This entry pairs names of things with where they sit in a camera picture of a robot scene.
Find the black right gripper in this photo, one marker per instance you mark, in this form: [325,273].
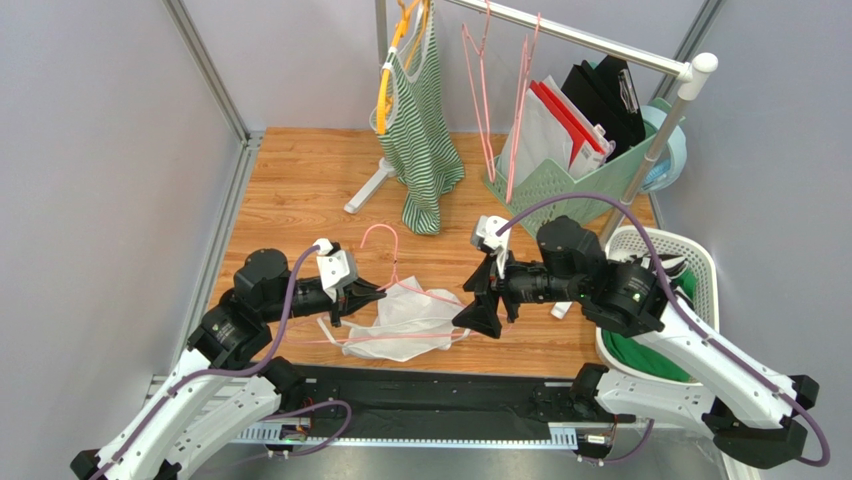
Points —
[492,292]

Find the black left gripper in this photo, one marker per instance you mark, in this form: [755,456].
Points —
[353,297]

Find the white tank top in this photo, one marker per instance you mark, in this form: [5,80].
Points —
[406,326]

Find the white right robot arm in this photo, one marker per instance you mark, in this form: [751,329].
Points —
[750,412]

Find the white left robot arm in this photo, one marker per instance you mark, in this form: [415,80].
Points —
[237,338]

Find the green striped tank top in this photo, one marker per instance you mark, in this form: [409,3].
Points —
[417,142]

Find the yellow plastic hanger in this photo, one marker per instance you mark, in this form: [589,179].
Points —
[401,29]

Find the green plastic basket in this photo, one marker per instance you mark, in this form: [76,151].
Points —
[550,179]

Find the green garment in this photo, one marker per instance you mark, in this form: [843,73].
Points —
[628,352]

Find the white laundry basket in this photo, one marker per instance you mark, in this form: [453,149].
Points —
[626,241]

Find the grey translucent folder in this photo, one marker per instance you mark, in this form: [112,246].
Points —
[542,136]

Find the white paper box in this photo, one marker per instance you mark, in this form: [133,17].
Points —
[587,159]

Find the black white striped garment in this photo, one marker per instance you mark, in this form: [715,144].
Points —
[647,284]

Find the red folder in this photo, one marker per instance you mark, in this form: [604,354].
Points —
[577,131]

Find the light blue round object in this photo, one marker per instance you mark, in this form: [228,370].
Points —
[672,160]

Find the black folder with clip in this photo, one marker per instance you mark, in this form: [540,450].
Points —
[600,93]

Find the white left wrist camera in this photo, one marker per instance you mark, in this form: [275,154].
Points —
[337,267]

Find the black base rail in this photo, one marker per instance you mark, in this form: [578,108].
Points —
[393,404]

